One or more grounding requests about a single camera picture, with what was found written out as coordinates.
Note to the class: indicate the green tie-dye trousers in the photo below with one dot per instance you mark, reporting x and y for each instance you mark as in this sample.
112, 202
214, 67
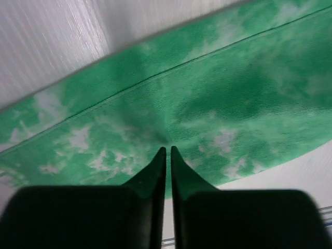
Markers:
238, 93

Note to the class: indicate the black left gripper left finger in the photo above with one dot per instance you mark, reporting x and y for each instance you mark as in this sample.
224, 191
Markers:
123, 216

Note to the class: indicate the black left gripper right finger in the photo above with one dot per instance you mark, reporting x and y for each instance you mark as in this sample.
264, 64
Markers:
206, 217

